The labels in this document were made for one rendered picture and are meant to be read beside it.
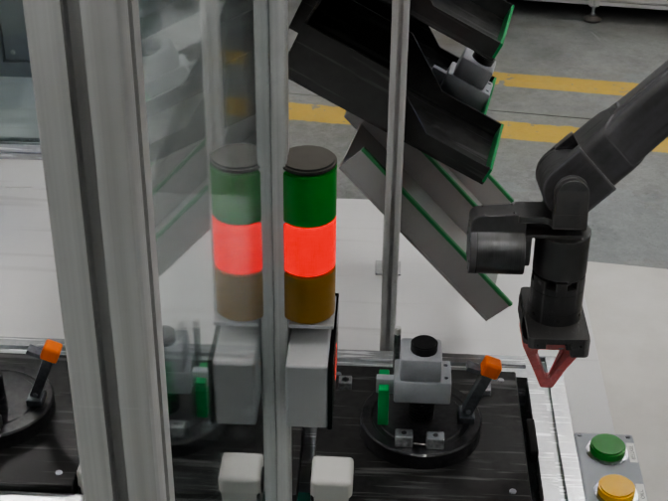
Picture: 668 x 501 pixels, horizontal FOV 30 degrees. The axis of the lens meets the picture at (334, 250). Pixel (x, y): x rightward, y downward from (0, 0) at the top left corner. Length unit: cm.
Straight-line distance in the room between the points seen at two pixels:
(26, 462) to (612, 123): 74
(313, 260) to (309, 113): 342
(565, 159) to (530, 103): 338
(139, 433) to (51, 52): 15
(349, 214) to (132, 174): 170
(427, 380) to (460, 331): 44
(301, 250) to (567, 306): 37
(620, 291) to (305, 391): 92
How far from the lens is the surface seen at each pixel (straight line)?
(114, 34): 39
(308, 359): 111
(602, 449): 147
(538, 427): 150
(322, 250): 108
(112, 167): 41
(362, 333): 181
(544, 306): 134
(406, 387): 140
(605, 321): 189
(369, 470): 141
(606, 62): 508
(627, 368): 180
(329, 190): 106
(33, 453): 146
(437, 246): 157
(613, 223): 391
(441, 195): 168
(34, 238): 208
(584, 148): 127
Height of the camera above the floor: 190
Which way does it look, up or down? 31 degrees down
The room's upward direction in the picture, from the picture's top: 1 degrees clockwise
